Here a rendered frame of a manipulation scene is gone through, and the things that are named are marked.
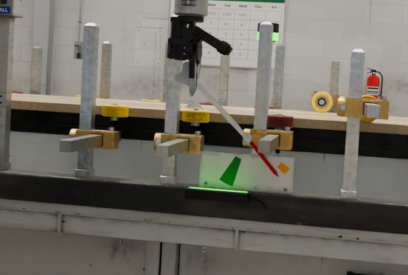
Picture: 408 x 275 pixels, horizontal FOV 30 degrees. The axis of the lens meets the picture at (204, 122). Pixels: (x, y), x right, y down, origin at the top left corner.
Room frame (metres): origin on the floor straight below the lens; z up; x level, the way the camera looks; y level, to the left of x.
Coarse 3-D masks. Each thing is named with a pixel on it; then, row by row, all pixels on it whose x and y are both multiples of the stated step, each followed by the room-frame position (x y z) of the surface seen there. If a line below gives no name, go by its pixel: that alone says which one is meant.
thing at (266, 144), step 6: (264, 138) 1.88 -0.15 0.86; (270, 138) 1.90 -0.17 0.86; (276, 138) 1.98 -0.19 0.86; (258, 144) 1.82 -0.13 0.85; (264, 144) 1.82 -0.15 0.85; (270, 144) 1.82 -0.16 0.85; (276, 144) 1.99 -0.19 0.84; (258, 150) 1.82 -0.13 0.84; (264, 150) 1.82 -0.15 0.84; (270, 150) 1.82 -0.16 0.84
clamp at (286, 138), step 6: (246, 132) 2.08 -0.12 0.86; (252, 132) 2.08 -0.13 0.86; (258, 132) 2.07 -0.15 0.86; (264, 132) 2.07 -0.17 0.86; (270, 132) 2.07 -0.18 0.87; (276, 132) 2.06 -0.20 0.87; (282, 132) 2.06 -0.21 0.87; (288, 132) 2.06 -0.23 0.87; (258, 138) 2.07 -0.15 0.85; (282, 138) 2.06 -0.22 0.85; (288, 138) 2.06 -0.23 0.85; (246, 144) 2.09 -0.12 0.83; (282, 144) 2.06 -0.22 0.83; (288, 144) 2.06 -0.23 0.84
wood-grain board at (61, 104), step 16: (16, 96) 2.82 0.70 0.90; (32, 96) 2.93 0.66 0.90; (48, 96) 3.04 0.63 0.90; (96, 112) 2.37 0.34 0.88; (128, 112) 2.35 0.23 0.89; (144, 112) 2.34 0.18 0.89; (160, 112) 2.33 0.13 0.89; (240, 112) 2.45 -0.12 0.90; (272, 112) 2.61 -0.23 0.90; (288, 112) 2.70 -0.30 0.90; (304, 112) 2.79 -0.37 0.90; (320, 112) 2.90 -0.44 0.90; (320, 128) 2.24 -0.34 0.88; (336, 128) 2.24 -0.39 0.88; (368, 128) 2.22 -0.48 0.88; (384, 128) 2.21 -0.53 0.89; (400, 128) 2.20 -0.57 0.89
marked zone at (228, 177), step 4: (236, 160) 2.08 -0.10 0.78; (240, 160) 2.08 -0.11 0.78; (232, 164) 2.08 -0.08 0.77; (236, 164) 2.08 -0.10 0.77; (228, 168) 2.09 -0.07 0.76; (232, 168) 2.08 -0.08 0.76; (236, 168) 2.08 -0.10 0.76; (224, 172) 2.09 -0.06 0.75; (228, 172) 2.09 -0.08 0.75; (232, 172) 2.08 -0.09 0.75; (236, 172) 2.08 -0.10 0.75; (224, 176) 2.09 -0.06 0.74; (228, 176) 2.09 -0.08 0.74; (232, 176) 2.08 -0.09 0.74; (224, 180) 2.09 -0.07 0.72; (228, 180) 2.09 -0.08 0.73; (232, 180) 2.08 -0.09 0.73; (228, 184) 2.09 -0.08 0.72; (232, 184) 2.08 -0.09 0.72
